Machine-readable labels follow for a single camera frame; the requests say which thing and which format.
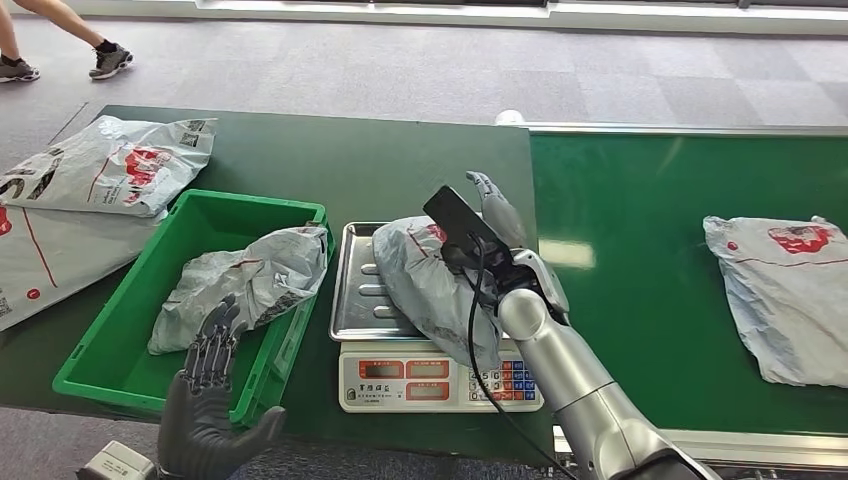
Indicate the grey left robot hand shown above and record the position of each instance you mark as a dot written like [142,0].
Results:
[199,411]

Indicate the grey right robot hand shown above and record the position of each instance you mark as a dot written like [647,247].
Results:
[500,212]

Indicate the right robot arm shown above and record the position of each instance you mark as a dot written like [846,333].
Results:
[583,391]

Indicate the green conveyor belt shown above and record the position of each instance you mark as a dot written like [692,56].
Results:
[629,199]

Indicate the grey mailer package with barcode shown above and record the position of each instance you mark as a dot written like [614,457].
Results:
[265,272]

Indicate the steel weighing tray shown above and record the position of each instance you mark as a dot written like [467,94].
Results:
[358,298]

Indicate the green plastic bin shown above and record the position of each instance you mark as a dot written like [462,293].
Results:
[199,218]

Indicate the white electronic scale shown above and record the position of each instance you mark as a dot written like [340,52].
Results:
[391,381]

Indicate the large flat grey mailer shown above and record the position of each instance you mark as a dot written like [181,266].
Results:
[66,255]

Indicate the flat grey mailer with QR codes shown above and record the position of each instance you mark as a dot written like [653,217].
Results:
[119,166]

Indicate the grey mailer with red logo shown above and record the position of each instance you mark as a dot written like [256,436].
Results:
[788,305]

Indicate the person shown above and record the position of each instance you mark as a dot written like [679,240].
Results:
[109,61]

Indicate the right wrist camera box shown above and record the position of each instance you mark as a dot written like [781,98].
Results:
[464,222]

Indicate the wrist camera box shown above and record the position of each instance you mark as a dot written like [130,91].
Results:
[119,464]
[464,222]

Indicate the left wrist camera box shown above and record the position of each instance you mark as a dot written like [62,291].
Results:
[119,464]

